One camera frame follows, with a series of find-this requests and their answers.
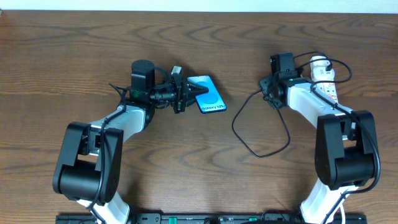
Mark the black charging cable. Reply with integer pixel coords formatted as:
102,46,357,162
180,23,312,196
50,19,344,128
231,50,333,159

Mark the white power strip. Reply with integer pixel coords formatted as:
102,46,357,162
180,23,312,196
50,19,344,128
311,71,338,103

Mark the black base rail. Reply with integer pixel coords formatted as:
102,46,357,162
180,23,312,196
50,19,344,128
55,211,368,224

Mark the blue Galaxy smartphone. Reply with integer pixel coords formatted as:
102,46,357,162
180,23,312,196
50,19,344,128
188,76,227,114

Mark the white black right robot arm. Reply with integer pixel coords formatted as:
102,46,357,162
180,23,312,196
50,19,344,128
259,53,381,223

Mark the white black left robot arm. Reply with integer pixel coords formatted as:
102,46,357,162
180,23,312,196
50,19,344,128
52,60,209,223

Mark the white USB charger adapter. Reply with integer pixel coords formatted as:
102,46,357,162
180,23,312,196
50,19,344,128
310,56,335,82

